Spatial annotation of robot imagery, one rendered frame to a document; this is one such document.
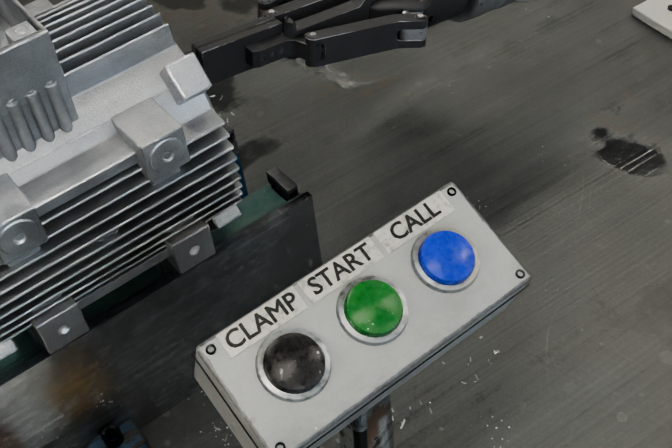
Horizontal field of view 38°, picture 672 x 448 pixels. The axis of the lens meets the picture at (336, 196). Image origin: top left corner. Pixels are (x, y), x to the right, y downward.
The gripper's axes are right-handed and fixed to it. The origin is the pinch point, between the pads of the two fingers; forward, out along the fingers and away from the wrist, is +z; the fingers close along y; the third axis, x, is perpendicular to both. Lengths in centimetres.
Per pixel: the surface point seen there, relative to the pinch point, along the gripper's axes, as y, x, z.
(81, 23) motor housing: 0.0, -6.4, 11.7
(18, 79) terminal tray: 4.9, -7.3, 18.0
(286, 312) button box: 25.4, -2.9, 13.8
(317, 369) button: 28.8, -2.1, 14.3
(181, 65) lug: 6.3, -5.2, 8.2
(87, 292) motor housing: 8.7, 7.4, 17.8
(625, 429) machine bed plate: 32.2, 21.2, -12.3
